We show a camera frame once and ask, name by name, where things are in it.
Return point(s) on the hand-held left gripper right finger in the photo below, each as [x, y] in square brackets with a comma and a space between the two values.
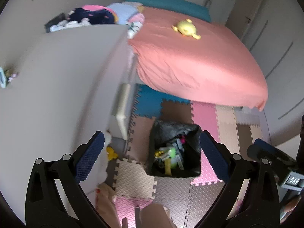
[213, 156]

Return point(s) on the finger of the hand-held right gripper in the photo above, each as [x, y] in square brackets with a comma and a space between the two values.
[264, 144]
[255, 152]

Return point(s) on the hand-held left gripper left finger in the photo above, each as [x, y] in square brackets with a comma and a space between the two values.
[90, 156]

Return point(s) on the white packet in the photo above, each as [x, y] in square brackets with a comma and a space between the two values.
[179, 163]

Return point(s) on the pink doll toy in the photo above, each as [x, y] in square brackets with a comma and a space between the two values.
[182, 139]

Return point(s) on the yellow packet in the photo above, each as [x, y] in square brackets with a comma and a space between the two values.
[167, 167]

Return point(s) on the black trash bin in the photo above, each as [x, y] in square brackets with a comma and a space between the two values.
[166, 128]

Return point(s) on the person's right hand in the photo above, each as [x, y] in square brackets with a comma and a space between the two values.
[292, 203]

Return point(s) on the small yellow floor toy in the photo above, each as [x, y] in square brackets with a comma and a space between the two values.
[111, 153]

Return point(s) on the green toy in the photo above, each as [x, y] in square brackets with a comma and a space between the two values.
[171, 152]

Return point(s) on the foam puzzle floor mat tiles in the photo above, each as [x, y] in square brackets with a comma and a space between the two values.
[135, 180]

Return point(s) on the yellow black toy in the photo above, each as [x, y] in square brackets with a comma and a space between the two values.
[158, 154]

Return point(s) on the white cabinet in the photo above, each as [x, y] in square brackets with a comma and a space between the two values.
[59, 87]

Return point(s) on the person's leg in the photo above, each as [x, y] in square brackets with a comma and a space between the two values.
[156, 216]

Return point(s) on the bed with pink sheet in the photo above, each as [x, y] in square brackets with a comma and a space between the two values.
[190, 64]

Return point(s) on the grey wardrobe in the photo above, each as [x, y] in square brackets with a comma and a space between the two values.
[273, 40]

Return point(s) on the small desk clutter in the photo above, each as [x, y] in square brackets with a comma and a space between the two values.
[11, 76]

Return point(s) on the light blue box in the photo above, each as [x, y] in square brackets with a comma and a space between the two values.
[2, 77]

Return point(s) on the yellow plush toy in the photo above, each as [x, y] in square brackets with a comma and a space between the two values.
[186, 27]

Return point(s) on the navy garment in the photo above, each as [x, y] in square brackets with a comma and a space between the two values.
[95, 16]

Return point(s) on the black box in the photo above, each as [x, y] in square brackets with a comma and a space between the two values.
[55, 20]

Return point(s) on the pink white folded clothes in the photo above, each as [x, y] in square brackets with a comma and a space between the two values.
[136, 20]

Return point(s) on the light blue folded blanket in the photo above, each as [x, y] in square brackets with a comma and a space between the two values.
[123, 11]

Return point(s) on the pink cloth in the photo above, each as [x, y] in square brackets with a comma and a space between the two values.
[91, 6]

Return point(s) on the pastel folded blanket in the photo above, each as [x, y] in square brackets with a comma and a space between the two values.
[135, 4]

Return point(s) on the teal pillow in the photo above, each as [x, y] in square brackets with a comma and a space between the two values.
[171, 3]

